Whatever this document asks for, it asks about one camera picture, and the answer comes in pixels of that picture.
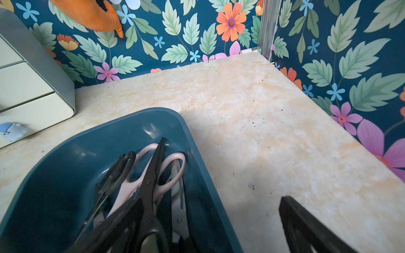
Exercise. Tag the teal storage box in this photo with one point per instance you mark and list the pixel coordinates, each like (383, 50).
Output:
(49, 208)

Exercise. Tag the white mini drawer cabinet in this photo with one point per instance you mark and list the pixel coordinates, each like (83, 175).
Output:
(35, 91)

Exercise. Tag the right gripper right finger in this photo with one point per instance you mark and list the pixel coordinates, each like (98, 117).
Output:
(306, 234)

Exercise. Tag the all black scissors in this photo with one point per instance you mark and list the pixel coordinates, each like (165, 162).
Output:
(149, 224)

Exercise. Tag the grey handled steel scissors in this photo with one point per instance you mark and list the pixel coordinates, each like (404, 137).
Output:
(182, 242)

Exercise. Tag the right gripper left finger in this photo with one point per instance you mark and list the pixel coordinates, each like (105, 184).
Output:
(117, 234)

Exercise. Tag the black handled scissors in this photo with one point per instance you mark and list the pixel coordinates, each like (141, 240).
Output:
(111, 181)

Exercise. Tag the orange plush toy hanging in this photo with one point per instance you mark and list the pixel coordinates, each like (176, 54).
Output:
(91, 15)

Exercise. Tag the pink kitchen scissors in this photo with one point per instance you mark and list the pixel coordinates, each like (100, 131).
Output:
(128, 188)

